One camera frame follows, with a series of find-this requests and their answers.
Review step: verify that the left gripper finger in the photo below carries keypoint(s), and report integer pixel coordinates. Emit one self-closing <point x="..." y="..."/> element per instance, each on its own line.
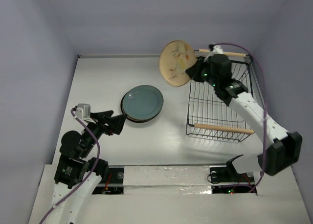
<point x="101" y="115"/>
<point x="115" y="124"/>

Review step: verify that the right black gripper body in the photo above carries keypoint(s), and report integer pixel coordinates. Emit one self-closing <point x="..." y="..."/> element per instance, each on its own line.
<point x="193" y="70"/>

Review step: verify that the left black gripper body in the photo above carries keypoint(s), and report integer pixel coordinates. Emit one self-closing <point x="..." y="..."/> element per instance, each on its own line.
<point x="91" y="141"/>

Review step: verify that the brown rimmed cream plate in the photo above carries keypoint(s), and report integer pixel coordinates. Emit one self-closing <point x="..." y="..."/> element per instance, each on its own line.
<point x="134" y="120"/>

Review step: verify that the beige wooden plate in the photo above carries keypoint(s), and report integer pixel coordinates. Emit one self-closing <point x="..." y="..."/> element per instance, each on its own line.
<point x="175" y="59"/>

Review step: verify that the teal glazed plate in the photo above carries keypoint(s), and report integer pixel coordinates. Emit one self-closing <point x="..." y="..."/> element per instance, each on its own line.
<point x="143" y="102"/>

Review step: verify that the black wire dish rack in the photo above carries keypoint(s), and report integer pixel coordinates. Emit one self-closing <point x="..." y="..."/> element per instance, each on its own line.
<point x="208" y="117"/>

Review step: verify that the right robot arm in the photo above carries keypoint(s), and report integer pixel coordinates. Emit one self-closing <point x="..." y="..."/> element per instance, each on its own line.
<point x="280" y="148"/>

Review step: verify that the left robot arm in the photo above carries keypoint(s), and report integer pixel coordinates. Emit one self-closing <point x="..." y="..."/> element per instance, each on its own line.
<point x="80" y="168"/>

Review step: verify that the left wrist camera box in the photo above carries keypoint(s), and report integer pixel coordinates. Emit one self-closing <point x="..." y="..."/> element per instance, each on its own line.
<point x="82" y="111"/>

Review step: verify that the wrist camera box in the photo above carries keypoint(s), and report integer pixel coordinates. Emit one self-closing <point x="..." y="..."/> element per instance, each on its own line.
<point x="215" y="49"/>
<point x="82" y="111"/>

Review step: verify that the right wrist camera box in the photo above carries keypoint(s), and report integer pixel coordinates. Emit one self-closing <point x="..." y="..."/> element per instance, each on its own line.
<point x="215" y="49"/>

